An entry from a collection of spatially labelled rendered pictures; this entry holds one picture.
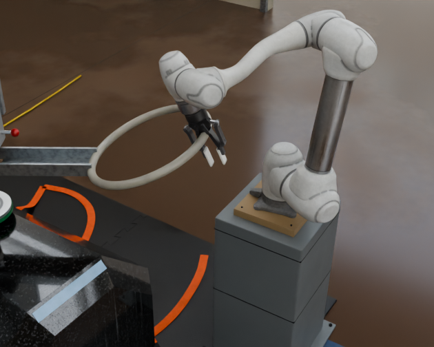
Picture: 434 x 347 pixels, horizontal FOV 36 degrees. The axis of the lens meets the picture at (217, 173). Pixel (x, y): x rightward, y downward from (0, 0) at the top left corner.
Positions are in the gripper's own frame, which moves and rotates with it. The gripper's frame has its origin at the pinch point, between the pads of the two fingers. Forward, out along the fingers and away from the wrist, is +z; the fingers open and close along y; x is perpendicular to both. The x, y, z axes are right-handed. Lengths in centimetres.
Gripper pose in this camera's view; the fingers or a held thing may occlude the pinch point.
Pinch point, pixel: (215, 155)
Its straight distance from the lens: 238.5
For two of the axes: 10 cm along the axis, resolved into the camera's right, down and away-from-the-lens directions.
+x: -2.7, 6.2, -7.4
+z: 3.6, 7.8, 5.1
